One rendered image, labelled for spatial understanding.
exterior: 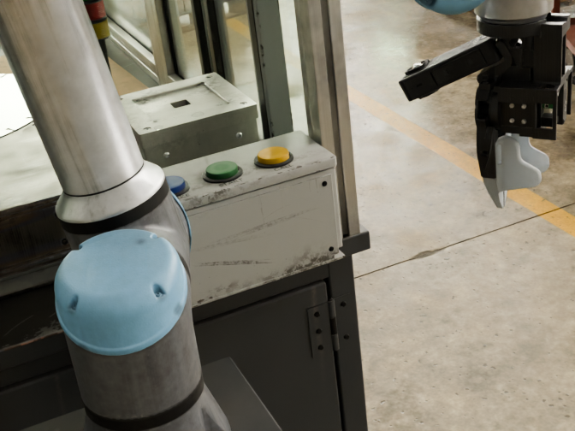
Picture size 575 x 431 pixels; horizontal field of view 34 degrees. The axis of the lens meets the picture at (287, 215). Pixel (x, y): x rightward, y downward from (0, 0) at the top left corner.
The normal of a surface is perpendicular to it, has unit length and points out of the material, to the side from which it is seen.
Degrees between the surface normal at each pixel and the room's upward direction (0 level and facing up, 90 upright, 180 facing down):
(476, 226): 0
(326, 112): 90
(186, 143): 90
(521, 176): 93
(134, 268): 8
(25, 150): 0
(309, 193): 90
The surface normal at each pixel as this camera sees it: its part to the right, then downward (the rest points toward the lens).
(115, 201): 0.07, -0.36
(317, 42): 0.41, 0.38
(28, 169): -0.11, -0.88
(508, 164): -0.44, 0.51
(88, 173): -0.02, 0.48
